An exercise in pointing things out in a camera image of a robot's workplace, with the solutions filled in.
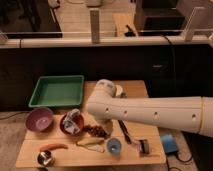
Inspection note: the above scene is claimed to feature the yellow banana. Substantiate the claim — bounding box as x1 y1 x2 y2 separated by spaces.
76 137 104 146

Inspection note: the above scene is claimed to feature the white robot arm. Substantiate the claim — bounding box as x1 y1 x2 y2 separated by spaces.
86 79 213 138

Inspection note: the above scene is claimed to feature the green plastic tray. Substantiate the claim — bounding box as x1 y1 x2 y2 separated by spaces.
28 75 84 108

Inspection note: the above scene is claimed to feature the bunch of dark grapes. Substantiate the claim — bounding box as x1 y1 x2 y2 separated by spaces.
83 125 108 138

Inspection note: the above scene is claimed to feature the blue cup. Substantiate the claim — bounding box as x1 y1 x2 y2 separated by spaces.
106 138 122 155

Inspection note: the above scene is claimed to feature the red bowl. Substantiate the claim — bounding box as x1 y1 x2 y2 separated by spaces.
60 114 84 136

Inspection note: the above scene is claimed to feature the white crumpled packet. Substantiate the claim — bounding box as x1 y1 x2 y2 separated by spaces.
62 109 80 135

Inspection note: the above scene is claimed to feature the black dish brush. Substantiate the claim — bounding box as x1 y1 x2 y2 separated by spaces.
133 139 150 155

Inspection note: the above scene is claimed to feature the red chili pepper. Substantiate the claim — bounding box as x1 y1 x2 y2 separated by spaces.
39 143 68 152

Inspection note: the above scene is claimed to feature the blue box on floor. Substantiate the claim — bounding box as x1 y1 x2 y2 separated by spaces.
161 134 178 154

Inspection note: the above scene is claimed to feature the purple bowl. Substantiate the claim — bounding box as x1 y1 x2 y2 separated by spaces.
25 107 54 132

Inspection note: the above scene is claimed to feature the small metal cup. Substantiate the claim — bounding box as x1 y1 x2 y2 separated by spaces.
37 150 54 166

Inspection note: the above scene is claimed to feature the black handled knife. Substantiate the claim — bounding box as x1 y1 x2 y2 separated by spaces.
118 120 132 144

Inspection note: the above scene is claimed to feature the white horizontal rail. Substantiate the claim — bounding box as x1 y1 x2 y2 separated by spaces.
0 35 213 49

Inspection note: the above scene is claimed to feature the grey upright post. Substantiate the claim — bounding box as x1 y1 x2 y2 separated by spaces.
90 9 100 44

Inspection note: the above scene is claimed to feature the slanted white bracket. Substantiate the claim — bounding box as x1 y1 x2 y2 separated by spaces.
181 7 205 42

